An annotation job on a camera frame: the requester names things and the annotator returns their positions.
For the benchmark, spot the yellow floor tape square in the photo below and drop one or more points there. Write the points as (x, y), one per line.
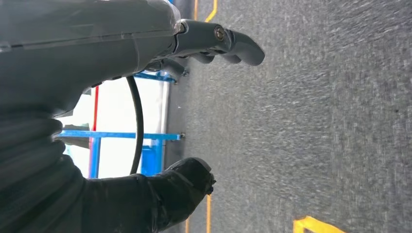
(305, 223)
(209, 214)

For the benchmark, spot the white car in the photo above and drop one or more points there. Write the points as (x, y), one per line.
(112, 109)

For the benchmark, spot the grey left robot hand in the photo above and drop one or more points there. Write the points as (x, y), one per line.
(80, 41)

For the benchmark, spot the red barrier belt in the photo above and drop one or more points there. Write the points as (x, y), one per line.
(96, 109)

